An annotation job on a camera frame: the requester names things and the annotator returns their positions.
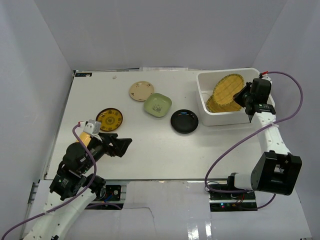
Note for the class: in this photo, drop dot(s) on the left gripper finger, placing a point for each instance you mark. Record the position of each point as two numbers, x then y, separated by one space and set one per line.
108 138
121 146

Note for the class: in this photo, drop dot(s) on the papers behind table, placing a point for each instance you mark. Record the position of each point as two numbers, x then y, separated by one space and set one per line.
165 69

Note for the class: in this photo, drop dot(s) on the rectangular bamboo tray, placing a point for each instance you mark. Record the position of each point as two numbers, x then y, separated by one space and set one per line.
214 107

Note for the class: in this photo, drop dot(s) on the black round plate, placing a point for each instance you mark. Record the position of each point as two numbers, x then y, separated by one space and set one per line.
184 121

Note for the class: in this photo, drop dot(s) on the green square panda plate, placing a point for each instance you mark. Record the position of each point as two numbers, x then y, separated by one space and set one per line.
157 105

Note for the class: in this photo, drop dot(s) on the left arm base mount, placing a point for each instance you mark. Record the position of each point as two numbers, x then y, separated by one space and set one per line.
111 200

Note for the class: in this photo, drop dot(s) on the white plastic bin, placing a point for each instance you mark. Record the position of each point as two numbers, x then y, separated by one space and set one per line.
207 80

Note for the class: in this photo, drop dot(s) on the beige round plate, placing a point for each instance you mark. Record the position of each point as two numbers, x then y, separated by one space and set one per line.
141 90

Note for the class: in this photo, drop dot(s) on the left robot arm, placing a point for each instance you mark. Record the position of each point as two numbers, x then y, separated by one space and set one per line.
75 185

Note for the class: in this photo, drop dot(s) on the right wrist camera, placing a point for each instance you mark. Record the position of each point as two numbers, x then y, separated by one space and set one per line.
264 76

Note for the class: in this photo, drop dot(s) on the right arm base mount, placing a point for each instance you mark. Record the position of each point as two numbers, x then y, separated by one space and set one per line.
231 202

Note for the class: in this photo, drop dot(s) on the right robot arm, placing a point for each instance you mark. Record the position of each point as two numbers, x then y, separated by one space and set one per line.
277 169

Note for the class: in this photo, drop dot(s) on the yellow square panda plate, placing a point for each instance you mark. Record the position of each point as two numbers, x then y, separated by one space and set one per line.
85 138

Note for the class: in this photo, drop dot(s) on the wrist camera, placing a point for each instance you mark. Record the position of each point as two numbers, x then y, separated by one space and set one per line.
264 76
91 127

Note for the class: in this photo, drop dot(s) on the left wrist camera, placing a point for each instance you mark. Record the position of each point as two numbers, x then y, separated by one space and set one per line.
91 127

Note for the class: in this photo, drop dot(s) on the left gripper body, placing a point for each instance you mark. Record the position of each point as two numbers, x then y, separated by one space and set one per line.
110 144

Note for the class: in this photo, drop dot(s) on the brown yellow patterned plate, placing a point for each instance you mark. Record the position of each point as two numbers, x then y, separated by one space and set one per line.
110 119

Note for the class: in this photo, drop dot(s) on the round bamboo plate green rim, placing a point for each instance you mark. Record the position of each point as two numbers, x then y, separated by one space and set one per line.
224 91

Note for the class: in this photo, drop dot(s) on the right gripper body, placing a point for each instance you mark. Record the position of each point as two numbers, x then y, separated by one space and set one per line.
250 98

